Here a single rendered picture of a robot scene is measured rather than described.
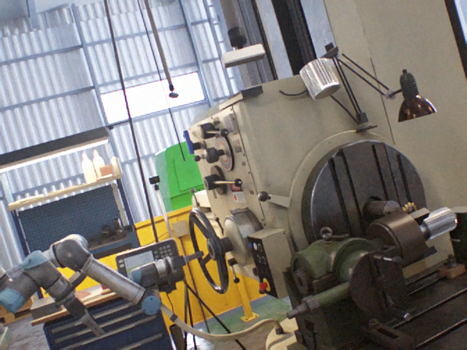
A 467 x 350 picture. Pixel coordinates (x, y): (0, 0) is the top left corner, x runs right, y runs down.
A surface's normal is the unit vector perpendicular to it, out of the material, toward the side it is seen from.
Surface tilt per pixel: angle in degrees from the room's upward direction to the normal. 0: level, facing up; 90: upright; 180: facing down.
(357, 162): 90
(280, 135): 90
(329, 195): 90
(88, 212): 90
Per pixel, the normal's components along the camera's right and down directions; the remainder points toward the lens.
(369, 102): 0.33, -0.04
